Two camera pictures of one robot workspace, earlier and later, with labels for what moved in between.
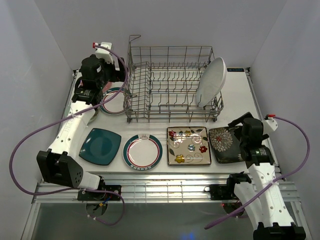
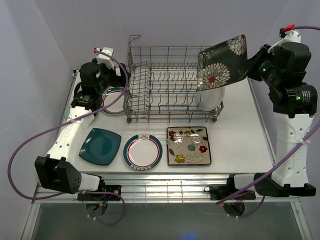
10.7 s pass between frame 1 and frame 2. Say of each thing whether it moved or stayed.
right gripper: moved
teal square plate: stayed
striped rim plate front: stayed
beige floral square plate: stayed
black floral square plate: moved
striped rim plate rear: stayed
